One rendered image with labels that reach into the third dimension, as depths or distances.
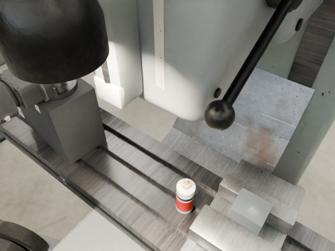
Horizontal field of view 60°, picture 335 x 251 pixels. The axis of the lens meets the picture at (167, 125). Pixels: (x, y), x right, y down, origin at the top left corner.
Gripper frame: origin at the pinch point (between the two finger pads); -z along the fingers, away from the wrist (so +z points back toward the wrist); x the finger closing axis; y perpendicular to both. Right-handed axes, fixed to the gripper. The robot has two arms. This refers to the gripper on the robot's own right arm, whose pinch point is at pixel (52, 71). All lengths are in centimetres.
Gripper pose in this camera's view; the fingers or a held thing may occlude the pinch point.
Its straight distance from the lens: 69.3
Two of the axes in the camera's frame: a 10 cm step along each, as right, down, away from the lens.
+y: 0.0, 7.0, 7.2
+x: -7.6, -4.7, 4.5
